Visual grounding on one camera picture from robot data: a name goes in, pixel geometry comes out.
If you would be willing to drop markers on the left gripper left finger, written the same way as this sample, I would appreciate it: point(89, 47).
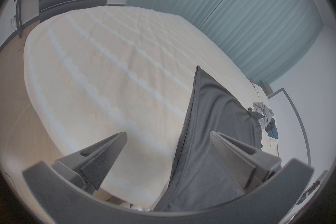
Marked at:
point(91, 165)

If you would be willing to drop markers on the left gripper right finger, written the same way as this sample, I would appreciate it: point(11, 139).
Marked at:
point(244, 162)

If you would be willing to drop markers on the black trousers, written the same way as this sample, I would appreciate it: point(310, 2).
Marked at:
point(204, 118)

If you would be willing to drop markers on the white garment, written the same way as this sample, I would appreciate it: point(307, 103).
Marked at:
point(274, 143)

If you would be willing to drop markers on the dark blue garment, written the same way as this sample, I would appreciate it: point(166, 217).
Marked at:
point(273, 133)

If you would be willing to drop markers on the black garment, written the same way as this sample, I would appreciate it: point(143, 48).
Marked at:
point(270, 125)

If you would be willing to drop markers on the grey garment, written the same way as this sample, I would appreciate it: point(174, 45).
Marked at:
point(263, 110)

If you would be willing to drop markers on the white printed pillow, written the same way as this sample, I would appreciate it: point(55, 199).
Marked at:
point(259, 91)

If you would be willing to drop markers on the grey bedside table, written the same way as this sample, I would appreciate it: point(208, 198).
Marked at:
point(267, 87)

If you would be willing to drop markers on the bed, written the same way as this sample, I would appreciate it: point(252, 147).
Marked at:
point(105, 73)

